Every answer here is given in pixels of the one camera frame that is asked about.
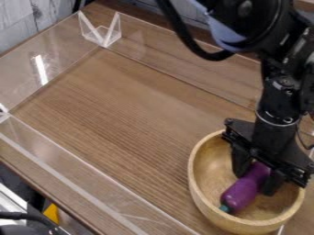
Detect clear acrylic tray wall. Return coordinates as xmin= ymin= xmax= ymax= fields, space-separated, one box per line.
xmin=0 ymin=109 xmax=199 ymax=235

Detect purple toy eggplant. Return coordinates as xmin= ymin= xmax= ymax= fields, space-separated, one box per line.
xmin=219 ymin=162 xmax=270 ymax=214

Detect clear acrylic corner bracket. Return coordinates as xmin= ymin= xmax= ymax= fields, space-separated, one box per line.
xmin=78 ymin=12 xmax=122 ymax=49

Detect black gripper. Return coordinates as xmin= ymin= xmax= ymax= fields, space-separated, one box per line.
xmin=222 ymin=110 xmax=314 ymax=196

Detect black cable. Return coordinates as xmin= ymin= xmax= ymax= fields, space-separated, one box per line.
xmin=0 ymin=210 xmax=59 ymax=235

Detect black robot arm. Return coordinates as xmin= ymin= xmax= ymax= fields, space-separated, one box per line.
xmin=157 ymin=0 xmax=314 ymax=196

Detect brown wooden bowl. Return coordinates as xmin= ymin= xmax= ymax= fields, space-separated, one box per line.
xmin=187 ymin=130 xmax=306 ymax=235

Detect yellow black device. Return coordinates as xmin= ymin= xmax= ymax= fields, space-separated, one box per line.
xmin=23 ymin=201 xmax=83 ymax=235

